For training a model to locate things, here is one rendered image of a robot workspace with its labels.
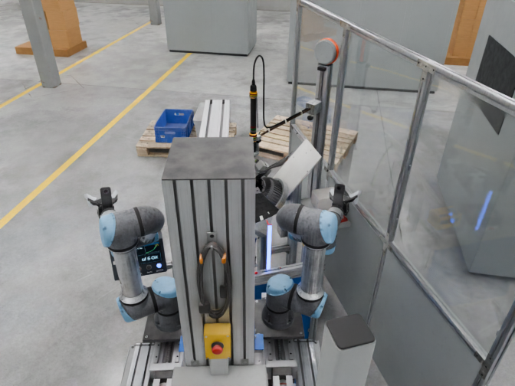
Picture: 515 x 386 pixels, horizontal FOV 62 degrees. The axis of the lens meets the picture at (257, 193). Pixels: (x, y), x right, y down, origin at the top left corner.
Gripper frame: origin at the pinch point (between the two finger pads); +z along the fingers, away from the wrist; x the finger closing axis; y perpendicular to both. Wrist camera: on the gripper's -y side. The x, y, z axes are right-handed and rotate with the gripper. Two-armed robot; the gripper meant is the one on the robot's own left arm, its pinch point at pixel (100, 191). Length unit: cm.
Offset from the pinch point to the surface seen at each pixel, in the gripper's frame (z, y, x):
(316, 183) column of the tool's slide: 25, 32, 156
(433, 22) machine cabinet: 308, -48, 563
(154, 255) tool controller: -25.6, 25.9, 19.6
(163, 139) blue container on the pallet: 293, 109, 125
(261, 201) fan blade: -10, 16, 88
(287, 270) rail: -37, 48, 96
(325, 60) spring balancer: 27, -58, 143
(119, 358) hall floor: 16, 146, 9
